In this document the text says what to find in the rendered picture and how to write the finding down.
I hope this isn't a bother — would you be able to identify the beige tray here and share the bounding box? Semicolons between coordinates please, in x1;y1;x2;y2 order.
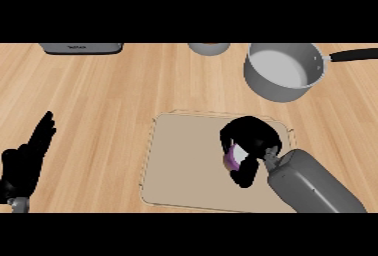
140;109;298;214

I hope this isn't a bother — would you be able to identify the grey pot with black handle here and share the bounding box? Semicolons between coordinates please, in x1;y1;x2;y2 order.
242;43;378;104

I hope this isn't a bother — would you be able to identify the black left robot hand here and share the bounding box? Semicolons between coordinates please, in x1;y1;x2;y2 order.
0;110;57;205

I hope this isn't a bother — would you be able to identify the grey cup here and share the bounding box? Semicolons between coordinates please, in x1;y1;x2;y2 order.
186;43;231;57

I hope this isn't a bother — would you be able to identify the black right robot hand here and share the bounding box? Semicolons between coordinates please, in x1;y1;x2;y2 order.
218;115;283;189

